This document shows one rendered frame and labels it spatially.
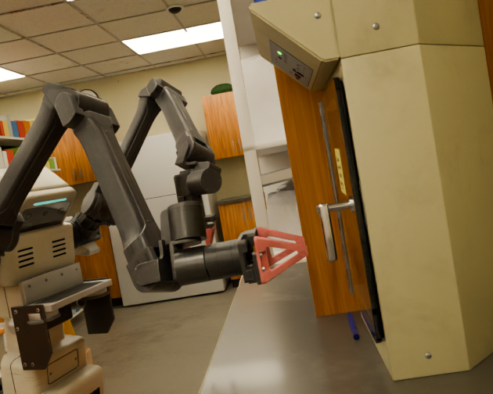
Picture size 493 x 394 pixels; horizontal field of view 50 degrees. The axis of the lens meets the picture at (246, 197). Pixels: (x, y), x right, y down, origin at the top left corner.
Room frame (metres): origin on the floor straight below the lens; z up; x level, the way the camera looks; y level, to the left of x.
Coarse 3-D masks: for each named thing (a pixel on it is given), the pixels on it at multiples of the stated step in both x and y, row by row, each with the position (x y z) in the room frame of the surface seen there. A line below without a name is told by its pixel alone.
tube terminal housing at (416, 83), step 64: (384, 0) 0.75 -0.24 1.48; (448, 0) 0.81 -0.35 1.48; (384, 64) 0.75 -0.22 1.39; (448, 64) 0.79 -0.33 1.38; (384, 128) 0.75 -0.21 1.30; (448, 128) 0.78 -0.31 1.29; (384, 192) 0.75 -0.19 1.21; (448, 192) 0.76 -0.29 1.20; (384, 256) 0.76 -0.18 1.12; (448, 256) 0.75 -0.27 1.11; (384, 320) 0.76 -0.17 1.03; (448, 320) 0.75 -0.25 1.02
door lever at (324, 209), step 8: (320, 208) 0.81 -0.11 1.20; (328, 208) 0.81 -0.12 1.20; (336, 208) 0.81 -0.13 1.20; (344, 208) 0.81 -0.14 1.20; (352, 208) 0.80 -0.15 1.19; (320, 216) 0.81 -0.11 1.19; (328, 216) 0.81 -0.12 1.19; (328, 224) 0.81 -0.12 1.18; (328, 232) 0.81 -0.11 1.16; (328, 240) 0.81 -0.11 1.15; (328, 248) 0.81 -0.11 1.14; (328, 256) 0.81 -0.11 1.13; (336, 256) 0.81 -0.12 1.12
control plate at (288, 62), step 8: (272, 48) 0.91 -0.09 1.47; (280, 48) 0.87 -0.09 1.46; (272, 56) 0.99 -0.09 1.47; (280, 56) 0.93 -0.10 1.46; (288, 56) 0.89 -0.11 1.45; (280, 64) 1.01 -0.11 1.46; (288, 64) 0.95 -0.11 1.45; (296, 64) 0.90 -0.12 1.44; (304, 64) 0.86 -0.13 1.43; (288, 72) 1.03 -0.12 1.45; (304, 72) 0.92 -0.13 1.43; (312, 72) 0.88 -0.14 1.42; (304, 80) 0.99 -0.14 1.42
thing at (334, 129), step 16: (336, 80) 0.77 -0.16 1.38; (336, 96) 0.77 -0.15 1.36; (336, 112) 0.80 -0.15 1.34; (336, 128) 0.84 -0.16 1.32; (336, 144) 0.88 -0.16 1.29; (352, 160) 0.76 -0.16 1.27; (336, 176) 0.98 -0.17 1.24; (352, 176) 0.76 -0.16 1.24; (336, 192) 1.03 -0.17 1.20; (352, 192) 0.77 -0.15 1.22; (352, 224) 0.84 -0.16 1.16; (352, 240) 0.88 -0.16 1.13; (352, 256) 0.93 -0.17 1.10; (368, 256) 0.76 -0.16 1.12; (352, 272) 0.98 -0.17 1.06; (368, 272) 0.76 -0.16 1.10; (352, 288) 1.04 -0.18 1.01; (368, 288) 0.77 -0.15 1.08; (368, 304) 0.80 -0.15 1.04; (368, 320) 0.84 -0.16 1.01
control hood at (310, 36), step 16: (272, 0) 0.77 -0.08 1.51; (288, 0) 0.76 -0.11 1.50; (304, 0) 0.76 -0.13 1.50; (320, 0) 0.76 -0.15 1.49; (256, 16) 0.77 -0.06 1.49; (272, 16) 0.76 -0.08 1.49; (288, 16) 0.76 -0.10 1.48; (304, 16) 0.76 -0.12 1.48; (320, 16) 0.76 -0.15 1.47; (256, 32) 0.88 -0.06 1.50; (272, 32) 0.80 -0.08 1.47; (288, 32) 0.76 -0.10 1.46; (304, 32) 0.76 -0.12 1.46; (320, 32) 0.76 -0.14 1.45; (288, 48) 0.83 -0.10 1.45; (304, 48) 0.76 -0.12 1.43; (320, 48) 0.76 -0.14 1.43; (336, 48) 0.76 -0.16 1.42; (272, 64) 1.08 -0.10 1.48; (320, 64) 0.79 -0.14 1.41; (320, 80) 0.93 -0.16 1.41
